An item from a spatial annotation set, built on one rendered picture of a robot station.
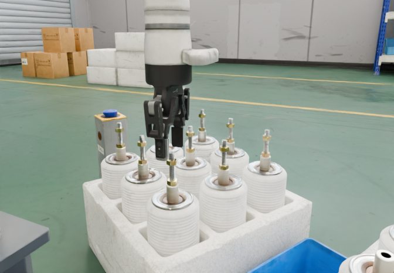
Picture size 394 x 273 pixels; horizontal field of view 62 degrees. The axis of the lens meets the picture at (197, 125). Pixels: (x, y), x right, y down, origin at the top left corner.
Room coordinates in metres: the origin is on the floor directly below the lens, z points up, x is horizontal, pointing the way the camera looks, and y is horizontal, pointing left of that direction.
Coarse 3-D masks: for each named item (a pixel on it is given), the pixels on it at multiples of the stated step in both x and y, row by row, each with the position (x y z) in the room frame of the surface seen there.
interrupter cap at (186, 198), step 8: (160, 192) 0.55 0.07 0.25; (184, 192) 0.55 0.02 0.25; (152, 200) 0.51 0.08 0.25; (160, 200) 0.52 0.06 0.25; (184, 200) 0.52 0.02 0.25; (192, 200) 0.52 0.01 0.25; (160, 208) 0.49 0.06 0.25; (168, 208) 0.49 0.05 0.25; (176, 208) 0.49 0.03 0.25; (184, 208) 0.50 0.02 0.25
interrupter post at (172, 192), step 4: (168, 188) 0.52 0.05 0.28; (172, 188) 0.52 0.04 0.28; (176, 188) 0.52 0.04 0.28; (168, 192) 0.52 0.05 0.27; (172, 192) 0.52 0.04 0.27; (176, 192) 0.52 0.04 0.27; (168, 196) 0.52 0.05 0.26; (172, 196) 0.52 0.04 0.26; (176, 196) 0.52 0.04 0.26; (168, 200) 0.52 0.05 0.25; (172, 200) 0.52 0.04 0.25; (176, 200) 0.52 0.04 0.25
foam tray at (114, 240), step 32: (96, 192) 0.69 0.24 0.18; (288, 192) 0.69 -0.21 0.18; (96, 224) 0.67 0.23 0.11; (128, 224) 0.56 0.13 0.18; (256, 224) 0.56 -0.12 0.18; (288, 224) 0.60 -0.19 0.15; (96, 256) 0.69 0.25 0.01; (128, 256) 0.51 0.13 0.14; (160, 256) 0.46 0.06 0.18; (192, 256) 0.46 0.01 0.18; (224, 256) 0.50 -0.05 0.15; (256, 256) 0.55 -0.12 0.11
